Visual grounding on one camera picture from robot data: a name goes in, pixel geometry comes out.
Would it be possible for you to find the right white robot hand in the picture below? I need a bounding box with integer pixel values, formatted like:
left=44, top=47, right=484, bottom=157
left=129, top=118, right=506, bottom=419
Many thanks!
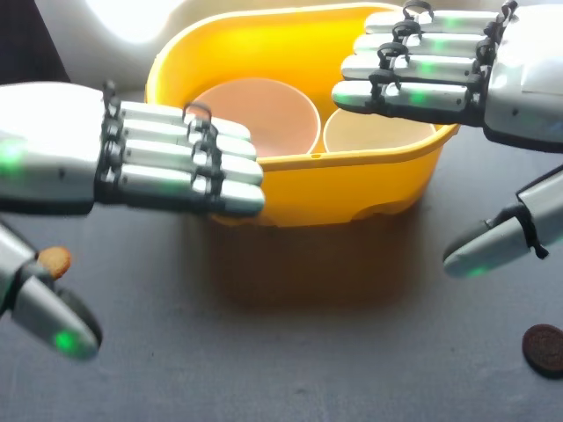
left=332, top=0, right=563, bottom=279

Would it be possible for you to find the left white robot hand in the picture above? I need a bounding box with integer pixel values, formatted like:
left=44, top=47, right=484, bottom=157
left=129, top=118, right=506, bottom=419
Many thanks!
left=0, top=81, right=267, bottom=361

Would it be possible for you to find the small beige bowl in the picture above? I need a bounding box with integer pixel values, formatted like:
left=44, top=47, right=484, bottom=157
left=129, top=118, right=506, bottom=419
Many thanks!
left=323, top=108, right=439, bottom=153

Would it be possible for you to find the large pink bowl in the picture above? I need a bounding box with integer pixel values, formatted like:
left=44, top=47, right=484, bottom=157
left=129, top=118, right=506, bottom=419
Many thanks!
left=193, top=77, right=321, bottom=158

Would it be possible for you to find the yellow plastic tub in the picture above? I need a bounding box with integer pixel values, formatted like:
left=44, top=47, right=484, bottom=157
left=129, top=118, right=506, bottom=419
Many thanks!
left=144, top=3, right=461, bottom=229

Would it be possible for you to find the orange-brown round biscuit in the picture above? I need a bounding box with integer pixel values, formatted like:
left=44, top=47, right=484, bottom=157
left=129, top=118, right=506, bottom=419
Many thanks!
left=35, top=245, right=73, bottom=281

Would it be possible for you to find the dark chocolate sandwich cookie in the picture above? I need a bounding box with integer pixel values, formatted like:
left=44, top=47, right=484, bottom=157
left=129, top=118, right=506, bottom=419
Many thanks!
left=522, top=324, right=563, bottom=380

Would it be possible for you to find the grey table cloth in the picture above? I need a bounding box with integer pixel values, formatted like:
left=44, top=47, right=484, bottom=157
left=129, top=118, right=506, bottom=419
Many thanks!
left=0, top=127, right=563, bottom=422

